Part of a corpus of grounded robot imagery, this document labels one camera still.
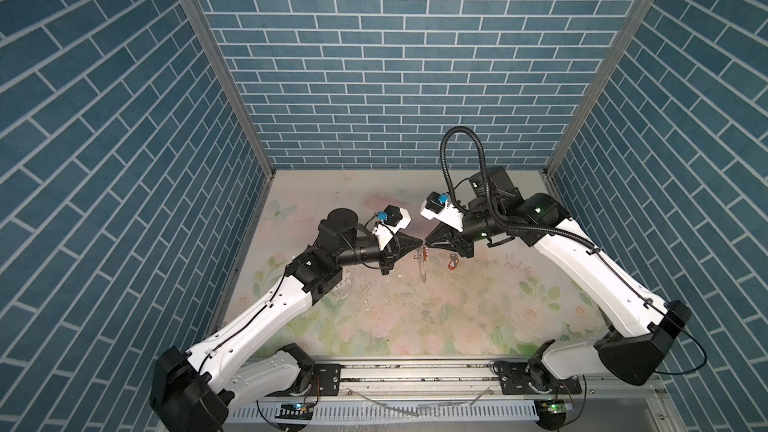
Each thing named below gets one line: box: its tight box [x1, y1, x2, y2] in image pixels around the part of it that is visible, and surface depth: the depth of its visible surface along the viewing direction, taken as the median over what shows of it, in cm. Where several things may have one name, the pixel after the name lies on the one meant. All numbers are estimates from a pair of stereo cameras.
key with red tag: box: [448, 253, 460, 271], surface depth 97 cm
